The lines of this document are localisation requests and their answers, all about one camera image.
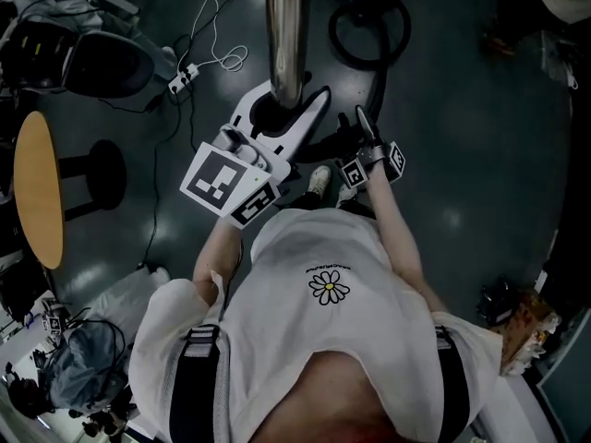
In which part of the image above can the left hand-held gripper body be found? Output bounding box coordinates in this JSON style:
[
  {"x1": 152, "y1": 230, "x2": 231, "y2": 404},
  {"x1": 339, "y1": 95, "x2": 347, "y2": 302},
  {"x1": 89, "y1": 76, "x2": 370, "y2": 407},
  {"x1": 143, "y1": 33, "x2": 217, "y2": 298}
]
[{"x1": 178, "y1": 125, "x2": 293, "y2": 229}]

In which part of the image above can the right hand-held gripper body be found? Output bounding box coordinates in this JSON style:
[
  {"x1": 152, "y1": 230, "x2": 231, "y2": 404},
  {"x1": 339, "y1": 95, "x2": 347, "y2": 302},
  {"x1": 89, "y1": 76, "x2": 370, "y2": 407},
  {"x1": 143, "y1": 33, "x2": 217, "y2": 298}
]
[{"x1": 336, "y1": 139, "x2": 407, "y2": 189}]

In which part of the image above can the black vacuum hose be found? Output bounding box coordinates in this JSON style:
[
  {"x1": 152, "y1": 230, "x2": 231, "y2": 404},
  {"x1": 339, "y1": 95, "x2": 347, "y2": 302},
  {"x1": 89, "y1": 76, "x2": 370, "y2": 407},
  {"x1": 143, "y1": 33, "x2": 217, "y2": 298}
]
[{"x1": 295, "y1": 0, "x2": 413, "y2": 162}]

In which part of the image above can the silver metal vacuum tube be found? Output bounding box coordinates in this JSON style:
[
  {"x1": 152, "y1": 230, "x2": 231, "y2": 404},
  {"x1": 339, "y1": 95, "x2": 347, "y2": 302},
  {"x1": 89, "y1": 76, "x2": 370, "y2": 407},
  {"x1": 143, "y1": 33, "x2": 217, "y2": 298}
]
[{"x1": 264, "y1": 0, "x2": 312, "y2": 110}]

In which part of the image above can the person's left forearm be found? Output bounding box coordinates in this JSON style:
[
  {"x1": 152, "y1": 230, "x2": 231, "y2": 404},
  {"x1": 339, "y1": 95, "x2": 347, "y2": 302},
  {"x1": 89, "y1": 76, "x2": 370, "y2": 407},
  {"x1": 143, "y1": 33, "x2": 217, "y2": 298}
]
[{"x1": 192, "y1": 214, "x2": 246, "y2": 294}]

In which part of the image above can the person's right forearm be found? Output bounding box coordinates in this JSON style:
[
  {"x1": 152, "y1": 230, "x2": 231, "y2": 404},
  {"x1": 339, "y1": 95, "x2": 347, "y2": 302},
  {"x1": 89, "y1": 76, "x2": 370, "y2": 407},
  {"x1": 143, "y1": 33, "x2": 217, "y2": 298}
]
[{"x1": 367, "y1": 171, "x2": 444, "y2": 316}]

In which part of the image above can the person's white shoe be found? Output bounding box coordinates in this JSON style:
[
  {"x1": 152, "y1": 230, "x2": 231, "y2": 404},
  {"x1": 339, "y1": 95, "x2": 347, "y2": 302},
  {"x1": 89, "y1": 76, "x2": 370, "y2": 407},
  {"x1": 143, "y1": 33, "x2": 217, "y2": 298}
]
[
  {"x1": 308, "y1": 164, "x2": 332, "y2": 198},
  {"x1": 335, "y1": 185, "x2": 366, "y2": 210}
]

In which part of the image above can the person's black trouser leg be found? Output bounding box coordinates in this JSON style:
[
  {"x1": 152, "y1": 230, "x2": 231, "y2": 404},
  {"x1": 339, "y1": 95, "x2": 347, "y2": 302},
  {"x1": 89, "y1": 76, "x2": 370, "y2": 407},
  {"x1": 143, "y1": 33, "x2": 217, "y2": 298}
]
[
  {"x1": 288, "y1": 190, "x2": 322, "y2": 211},
  {"x1": 339, "y1": 200, "x2": 378, "y2": 221}
]

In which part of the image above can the white power strip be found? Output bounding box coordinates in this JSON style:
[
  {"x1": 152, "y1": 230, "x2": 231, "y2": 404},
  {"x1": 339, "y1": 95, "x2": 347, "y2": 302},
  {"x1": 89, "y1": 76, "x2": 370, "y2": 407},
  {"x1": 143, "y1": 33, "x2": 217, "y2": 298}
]
[{"x1": 166, "y1": 62, "x2": 202, "y2": 94}]

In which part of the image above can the black round table base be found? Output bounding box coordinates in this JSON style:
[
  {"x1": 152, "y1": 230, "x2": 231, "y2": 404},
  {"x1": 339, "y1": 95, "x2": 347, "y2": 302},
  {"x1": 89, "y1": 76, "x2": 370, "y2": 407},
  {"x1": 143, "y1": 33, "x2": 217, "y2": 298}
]
[{"x1": 57, "y1": 138, "x2": 128, "y2": 223}]

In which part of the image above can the black office chair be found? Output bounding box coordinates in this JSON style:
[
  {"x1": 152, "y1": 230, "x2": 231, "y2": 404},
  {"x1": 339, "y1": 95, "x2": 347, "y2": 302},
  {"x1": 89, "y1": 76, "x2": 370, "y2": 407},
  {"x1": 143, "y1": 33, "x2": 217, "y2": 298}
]
[{"x1": 62, "y1": 30, "x2": 156, "y2": 100}]

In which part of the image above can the white plastic bag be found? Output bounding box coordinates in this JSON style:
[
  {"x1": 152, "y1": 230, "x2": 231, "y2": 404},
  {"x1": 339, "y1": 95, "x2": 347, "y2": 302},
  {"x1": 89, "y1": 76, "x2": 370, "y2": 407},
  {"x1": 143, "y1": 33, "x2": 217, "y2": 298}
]
[{"x1": 85, "y1": 265, "x2": 172, "y2": 322}]

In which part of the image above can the person's white flower-print shirt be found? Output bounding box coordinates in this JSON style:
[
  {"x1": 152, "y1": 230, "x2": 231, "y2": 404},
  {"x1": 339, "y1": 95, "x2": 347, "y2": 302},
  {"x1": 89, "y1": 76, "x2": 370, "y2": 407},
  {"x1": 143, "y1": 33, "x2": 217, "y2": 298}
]
[{"x1": 128, "y1": 208, "x2": 504, "y2": 443}]

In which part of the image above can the round wooden table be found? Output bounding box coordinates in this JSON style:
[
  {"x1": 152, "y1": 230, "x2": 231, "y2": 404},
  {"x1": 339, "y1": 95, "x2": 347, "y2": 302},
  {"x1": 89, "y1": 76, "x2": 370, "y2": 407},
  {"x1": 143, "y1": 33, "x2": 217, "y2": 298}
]
[{"x1": 12, "y1": 111, "x2": 65, "y2": 270}]

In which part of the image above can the black round device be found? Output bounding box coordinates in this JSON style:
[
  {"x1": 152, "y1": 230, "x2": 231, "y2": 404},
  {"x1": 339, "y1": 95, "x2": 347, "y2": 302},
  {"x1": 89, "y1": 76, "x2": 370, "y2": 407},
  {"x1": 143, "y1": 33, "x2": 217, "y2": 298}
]
[{"x1": 477, "y1": 274, "x2": 518, "y2": 329}]

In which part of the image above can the black equipment case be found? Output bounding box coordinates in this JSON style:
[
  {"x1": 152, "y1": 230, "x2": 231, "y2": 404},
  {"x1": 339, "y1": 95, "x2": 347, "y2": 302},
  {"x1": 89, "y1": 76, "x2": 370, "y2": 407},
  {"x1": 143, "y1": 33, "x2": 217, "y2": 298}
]
[{"x1": 0, "y1": 18, "x2": 79, "y2": 92}]

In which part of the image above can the blue-grey garment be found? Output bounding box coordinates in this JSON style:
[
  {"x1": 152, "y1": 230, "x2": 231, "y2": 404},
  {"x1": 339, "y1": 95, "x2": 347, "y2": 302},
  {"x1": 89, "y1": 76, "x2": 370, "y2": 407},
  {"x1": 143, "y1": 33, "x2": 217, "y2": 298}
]
[{"x1": 48, "y1": 320, "x2": 128, "y2": 410}]

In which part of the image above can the brown cardboard box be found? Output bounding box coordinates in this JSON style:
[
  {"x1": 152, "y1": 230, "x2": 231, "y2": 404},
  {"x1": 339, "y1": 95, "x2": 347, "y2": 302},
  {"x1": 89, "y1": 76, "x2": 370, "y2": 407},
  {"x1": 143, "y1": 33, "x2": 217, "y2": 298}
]
[{"x1": 501, "y1": 288, "x2": 562, "y2": 377}]

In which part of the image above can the black floor cable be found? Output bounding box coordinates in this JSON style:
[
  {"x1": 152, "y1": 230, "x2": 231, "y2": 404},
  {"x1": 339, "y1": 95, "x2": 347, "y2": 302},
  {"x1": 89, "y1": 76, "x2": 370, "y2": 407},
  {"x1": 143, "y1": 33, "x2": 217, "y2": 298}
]
[{"x1": 137, "y1": 88, "x2": 195, "y2": 269}]

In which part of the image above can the white cable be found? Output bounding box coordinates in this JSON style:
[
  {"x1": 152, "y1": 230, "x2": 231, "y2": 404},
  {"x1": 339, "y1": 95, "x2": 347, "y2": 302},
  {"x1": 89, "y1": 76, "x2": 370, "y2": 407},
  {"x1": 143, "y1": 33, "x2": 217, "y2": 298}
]
[{"x1": 177, "y1": 0, "x2": 249, "y2": 73}]

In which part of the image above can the black harness strap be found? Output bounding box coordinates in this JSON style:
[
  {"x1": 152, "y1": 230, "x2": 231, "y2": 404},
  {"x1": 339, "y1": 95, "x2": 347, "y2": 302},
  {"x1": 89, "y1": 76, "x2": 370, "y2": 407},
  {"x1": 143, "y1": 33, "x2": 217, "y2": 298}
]
[
  {"x1": 168, "y1": 324, "x2": 230, "y2": 443},
  {"x1": 433, "y1": 324, "x2": 472, "y2": 426}
]

